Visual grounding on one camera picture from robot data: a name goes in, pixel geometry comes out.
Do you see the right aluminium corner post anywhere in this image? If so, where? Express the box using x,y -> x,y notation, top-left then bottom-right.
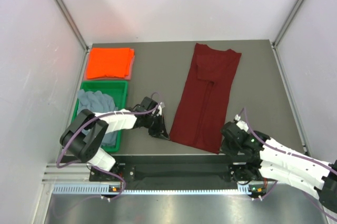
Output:
271,0 -> 324,47

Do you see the purple cable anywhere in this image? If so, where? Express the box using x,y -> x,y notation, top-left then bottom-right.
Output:
56,91 -> 165,201
235,107 -> 337,221

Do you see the aluminium corner post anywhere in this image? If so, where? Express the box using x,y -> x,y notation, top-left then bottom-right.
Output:
54,0 -> 89,51
271,0 -> 324,47

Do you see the left aluminium corner post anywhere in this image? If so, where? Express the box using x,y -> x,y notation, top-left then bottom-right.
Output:
54,0 -> 89,51

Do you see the crumpled grey-blue t-shirt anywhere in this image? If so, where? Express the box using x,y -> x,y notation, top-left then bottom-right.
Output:
76,89 -> 118,147

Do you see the folded orange t-shirt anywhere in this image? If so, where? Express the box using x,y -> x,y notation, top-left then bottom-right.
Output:
86,47 -> 135,80

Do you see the dark red t-shirt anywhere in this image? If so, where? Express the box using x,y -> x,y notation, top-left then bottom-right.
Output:
170,43 -> 241,154

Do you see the slotted grey cable duct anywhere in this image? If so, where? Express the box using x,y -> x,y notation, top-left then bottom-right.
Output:
53,184 -> 265,196

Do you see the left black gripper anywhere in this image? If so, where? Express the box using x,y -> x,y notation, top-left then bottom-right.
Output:
144,113 -> 169,140

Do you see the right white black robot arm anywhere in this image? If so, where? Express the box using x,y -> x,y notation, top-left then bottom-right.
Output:
220,115 -> 336,212

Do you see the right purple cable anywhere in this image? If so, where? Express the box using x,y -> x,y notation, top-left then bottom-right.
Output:
235,107 -> 337,221

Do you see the aluminium front rail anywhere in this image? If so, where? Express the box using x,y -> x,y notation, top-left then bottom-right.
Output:
42,162 -> 330,184

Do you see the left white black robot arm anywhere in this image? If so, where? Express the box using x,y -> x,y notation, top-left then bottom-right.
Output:
60,97 -> 169,180

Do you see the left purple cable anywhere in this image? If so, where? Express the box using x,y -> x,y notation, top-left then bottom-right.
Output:
56,91 -> 165,201

